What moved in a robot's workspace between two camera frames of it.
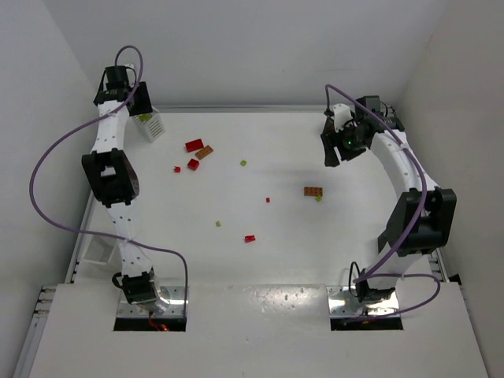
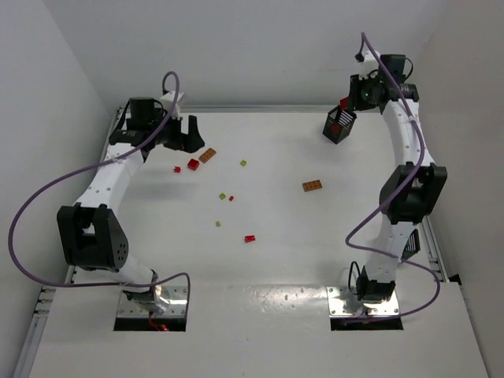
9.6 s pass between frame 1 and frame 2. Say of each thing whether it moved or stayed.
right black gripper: moved
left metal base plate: stayed
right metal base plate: stayed
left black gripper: moved
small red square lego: stayed
